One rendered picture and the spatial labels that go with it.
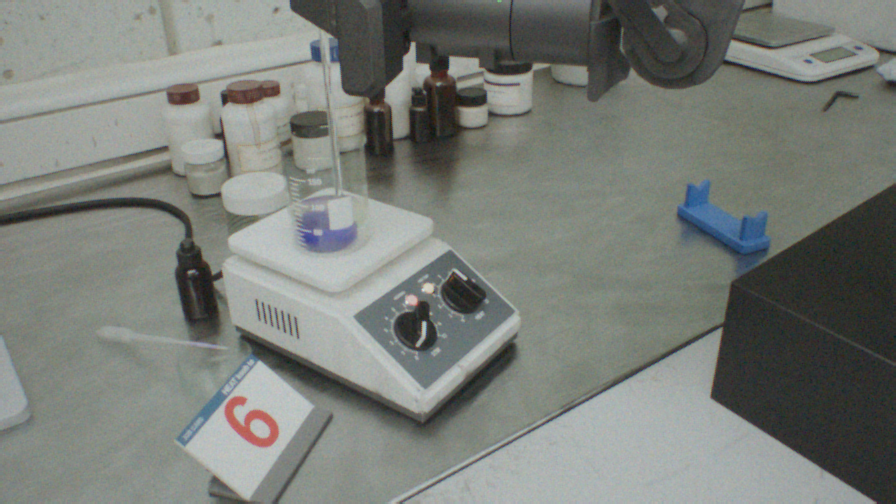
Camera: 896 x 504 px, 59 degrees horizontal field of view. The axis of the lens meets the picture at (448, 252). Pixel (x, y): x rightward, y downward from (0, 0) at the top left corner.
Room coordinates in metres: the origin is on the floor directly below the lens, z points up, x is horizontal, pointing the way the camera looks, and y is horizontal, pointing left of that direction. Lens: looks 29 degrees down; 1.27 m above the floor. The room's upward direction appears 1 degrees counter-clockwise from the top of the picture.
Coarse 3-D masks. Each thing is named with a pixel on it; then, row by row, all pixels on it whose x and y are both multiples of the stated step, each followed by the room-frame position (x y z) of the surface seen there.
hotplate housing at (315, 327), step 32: (416, 256) 0.53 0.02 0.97; (256, 288) 0.51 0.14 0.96; (288, 288) 0.49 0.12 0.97; (352, 288) 0.49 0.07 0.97; (384, 288) 0.49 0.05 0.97; (256, 320) 0.51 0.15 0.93; (288, 320) 0.49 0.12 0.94; (320, 320) 0.47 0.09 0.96; (352, 320) 0.45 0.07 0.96; (512, 320) 0.51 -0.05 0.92; (288, 352) 0.49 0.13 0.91; (320, 352) 0.47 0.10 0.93; (352, 352) 0.45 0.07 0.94; (384, 352) 0.44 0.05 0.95; (480, 352) 0.47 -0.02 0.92; (352, 384) 0.45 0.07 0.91; (384, 384) 0.43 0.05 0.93; (416, 384) 0.42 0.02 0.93; (448, 384) 0.44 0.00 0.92; (416, 416) 0.42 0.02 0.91
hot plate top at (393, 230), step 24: (384, 216) 0.57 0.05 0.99; (408, 216) 0.57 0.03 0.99; (240, 240) 0.53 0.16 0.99; (264, 240) 0.53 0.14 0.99; (288, 240) 0.53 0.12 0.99; (384, 240) 0.53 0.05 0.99; (408, 240) 0.53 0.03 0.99; (264, 264) 0.51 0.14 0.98; (288, 264) 0.49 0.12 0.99; (312, 264) 0.49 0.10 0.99; (336, 264) 0.49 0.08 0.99; (360, 264) 0.49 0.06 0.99; (336, 288) 0.47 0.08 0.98
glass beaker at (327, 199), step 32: (320, 128) 0.56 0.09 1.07; (352, 128) 0.55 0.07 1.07; (288, 160) 0.51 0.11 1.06; (320, 160) 0.50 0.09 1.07; (352, 160) 0.51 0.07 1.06; (288, 192) 0.51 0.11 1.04; (320, 192) 0.50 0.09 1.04; (352, 192) 0.51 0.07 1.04; (320, 224) 0.50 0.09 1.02; (352, 224) 0.51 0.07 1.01; (320, 256) 0.50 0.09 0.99
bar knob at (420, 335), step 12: (408, 312) 0.47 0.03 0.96; (420, 312) 0.46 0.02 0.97; (396, 324) 0.46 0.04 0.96; (408, 324) 0.46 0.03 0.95; (420, 324) 0.45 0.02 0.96; (432, 324) 0.47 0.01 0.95; (408, 336) 0.45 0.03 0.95; (420, 336) 0.44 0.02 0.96; (432, 336) 0.46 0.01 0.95; (420, 348) 0.45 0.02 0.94
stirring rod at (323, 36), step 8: (320, 32) 0.54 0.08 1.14; (320, 40) 0.54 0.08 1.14; (320, 48) 0.54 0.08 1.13; (328, 48) 0.54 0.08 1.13; (328, 56) 0.54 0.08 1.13; (328, 64) 0.54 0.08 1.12; (328, 72) 0.54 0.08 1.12; (328, 80) 0.54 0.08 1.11; (328, 88) 0.53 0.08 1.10; (328, 96) 0.53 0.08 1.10; (328, 104) 0.53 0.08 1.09; (328, 112) 0.54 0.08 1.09; (328, 120) 0.54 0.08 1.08; (328, 128) 0.54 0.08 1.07; (336, 128) 0.54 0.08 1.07; (336, 136) 0.54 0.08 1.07; (336, 144) 0.54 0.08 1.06; (336, 152) 0.54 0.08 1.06
